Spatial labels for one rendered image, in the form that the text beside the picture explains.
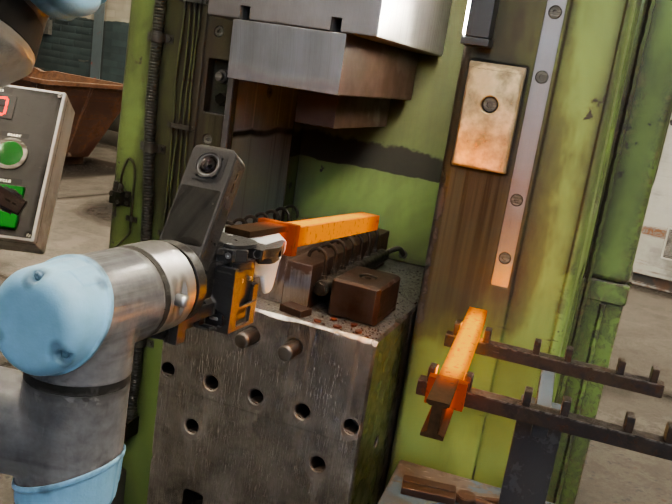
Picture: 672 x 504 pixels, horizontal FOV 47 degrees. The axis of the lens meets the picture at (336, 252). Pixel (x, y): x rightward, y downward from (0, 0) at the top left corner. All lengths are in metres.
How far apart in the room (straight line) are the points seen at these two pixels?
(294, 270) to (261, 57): 0.35
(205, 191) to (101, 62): 9.39
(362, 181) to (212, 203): 1.07
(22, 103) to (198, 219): 0.84
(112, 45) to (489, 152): 8.82
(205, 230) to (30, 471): 0.23
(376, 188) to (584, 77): 0.60
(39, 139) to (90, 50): 8.77
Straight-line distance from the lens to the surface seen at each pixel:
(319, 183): 1.77
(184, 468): 1.44
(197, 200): 0.68
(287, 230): 0.83
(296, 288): 1.29
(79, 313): 0.52
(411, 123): 1.69
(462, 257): 1.34
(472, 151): 1.29
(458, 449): 1.44
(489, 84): 1.29
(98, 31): 10.11
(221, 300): 0.70
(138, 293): 0.57
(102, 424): 0.58
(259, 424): 1.32
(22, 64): 0.36
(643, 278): 6.57
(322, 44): 1.24
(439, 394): 0.87
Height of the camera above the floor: 1.31
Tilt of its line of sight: 13 degrees down
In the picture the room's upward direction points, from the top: 9 degrees clockwise
